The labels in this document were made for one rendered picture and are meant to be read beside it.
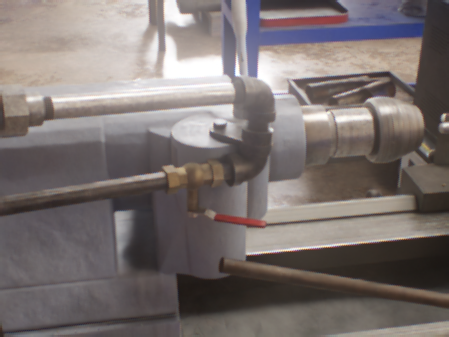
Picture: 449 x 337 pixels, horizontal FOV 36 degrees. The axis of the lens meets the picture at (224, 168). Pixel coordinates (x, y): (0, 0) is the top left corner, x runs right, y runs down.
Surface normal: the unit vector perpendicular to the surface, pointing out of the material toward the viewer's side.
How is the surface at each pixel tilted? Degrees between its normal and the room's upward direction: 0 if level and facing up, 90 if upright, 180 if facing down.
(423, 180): 0
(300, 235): 0
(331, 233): 0
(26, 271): 66
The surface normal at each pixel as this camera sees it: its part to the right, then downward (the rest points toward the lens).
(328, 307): -0.18, -0.81
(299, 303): 0.05, -0.83
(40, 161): 0.17, 0.35
